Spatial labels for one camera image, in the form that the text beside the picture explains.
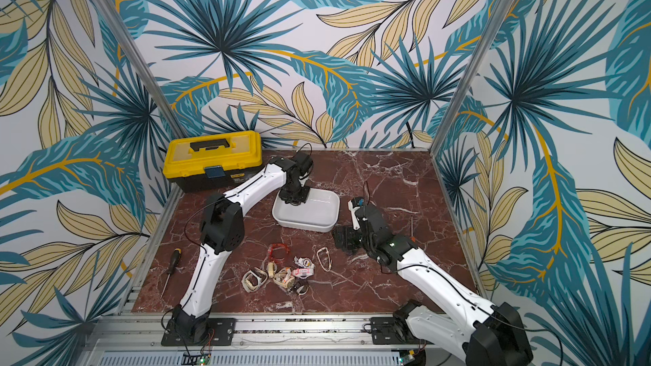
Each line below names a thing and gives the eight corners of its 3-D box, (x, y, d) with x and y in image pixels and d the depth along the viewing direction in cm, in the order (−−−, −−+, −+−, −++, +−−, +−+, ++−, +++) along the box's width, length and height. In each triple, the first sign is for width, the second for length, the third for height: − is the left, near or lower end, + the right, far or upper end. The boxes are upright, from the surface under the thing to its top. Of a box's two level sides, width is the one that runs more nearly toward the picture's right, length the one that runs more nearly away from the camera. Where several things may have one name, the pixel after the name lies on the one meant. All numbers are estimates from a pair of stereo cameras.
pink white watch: (292, 278, 85) (291, 275, 82) (294, 259, 89) (293, 256, 86) (313, 278, 85) (313, 275, 82) (314, 259, 89) (314, 256, 86)
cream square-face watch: (323, 273, 87) (323, 271, 85) (316, 252, 91) (316, 250, 89) (334, 269, 88) (334, 267, 86) (326, 248, 92) (327, 246, 90)
